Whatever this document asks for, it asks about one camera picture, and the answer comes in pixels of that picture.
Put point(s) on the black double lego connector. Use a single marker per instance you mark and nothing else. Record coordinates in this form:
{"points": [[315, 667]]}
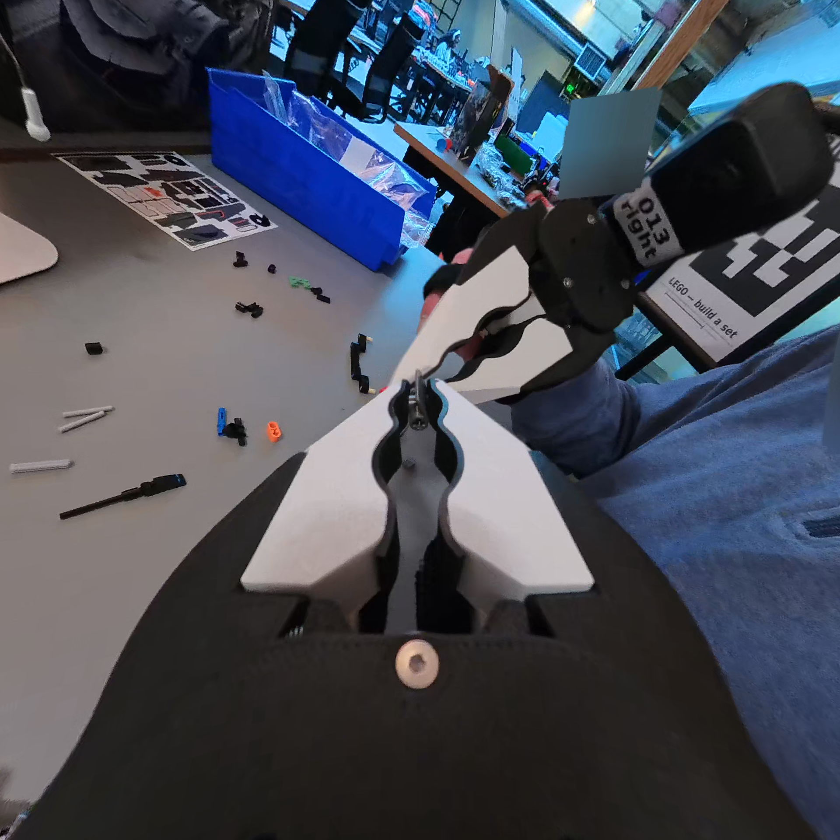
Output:
{"points": [[249, 309]]}

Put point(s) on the blue plastic bin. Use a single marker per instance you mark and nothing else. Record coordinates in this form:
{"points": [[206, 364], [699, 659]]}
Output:
{"points": [[295, 170]]}

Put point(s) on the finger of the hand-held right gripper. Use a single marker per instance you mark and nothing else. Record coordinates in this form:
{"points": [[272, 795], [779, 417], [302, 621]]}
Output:
{"points": [[525, 358], [472, 308]]}

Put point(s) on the long light grey lego axle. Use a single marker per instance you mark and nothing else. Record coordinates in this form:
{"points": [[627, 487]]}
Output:
{"points": [[39, 466]]}

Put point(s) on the black lego frame beam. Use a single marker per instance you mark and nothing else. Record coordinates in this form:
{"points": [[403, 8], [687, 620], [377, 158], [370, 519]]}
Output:
{"points": [[358, 367]]}

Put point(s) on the clear plastic parts bags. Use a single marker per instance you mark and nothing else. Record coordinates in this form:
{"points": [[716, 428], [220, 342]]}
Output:
{"points": [[328, 131]]}

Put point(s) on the person's right forearm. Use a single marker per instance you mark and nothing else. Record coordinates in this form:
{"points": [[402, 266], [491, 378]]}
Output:
{"points": [[577, 420]]}

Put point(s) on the dark grey lego connector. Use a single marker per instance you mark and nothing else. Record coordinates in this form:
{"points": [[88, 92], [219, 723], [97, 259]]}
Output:
{"points": [[417, 410]]}

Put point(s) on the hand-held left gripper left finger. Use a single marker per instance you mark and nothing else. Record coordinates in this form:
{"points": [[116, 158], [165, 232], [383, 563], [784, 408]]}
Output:
{"points": [[315, 525]]}

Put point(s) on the black office chair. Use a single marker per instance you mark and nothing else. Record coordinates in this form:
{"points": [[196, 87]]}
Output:
{"points": [[325, 46], [387, 72]]}

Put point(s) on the black lego axle with connector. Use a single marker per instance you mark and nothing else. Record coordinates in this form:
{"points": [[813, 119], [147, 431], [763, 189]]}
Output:
{"points": [[157, 485]]}

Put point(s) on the lego sticker sheet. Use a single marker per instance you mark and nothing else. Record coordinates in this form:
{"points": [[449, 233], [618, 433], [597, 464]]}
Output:
{"points": [[164, 197]]}

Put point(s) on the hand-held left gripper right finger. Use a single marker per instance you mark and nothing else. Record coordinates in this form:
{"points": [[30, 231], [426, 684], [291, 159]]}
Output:
{"points": [[518, 525]]}

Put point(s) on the black connector with blue pin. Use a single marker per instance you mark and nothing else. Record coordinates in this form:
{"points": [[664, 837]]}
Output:
{"points": [[235, 431]]}

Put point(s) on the person's right hand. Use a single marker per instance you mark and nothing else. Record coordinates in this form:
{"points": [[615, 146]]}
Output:
{"points": [[432, 310]]}

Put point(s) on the wooden background table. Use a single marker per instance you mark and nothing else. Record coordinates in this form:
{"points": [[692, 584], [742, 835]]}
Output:
{"points": [[446, 157]]}

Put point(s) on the white book stand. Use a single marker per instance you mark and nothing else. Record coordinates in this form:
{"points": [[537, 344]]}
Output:
{"points": [[26, 253]]}

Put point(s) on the white sign with black pattern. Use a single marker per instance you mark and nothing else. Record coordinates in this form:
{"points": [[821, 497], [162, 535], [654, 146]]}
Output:
{"points": [[741, 282]]}

